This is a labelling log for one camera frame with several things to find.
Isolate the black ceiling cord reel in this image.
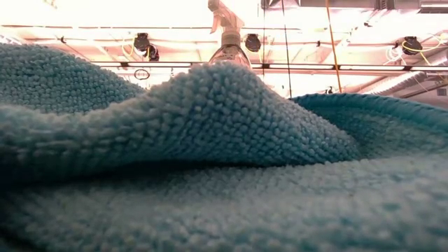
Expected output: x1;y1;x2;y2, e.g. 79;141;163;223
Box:
244;33;263;53
400;36;424;56
134;32;160;62

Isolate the long ceiling strut rail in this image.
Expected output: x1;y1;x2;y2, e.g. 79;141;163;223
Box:
91;61;448;76

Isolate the blue microfiber towel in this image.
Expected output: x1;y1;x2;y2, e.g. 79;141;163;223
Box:
0;41;448;252

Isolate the white corrugated duct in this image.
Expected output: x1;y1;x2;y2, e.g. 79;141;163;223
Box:
363;69;448;102

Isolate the orange extension cable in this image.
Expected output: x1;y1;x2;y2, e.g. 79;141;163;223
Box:
324;0;343;94

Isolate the clear spray bottle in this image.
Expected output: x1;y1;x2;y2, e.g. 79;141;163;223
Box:
206;0;253;69

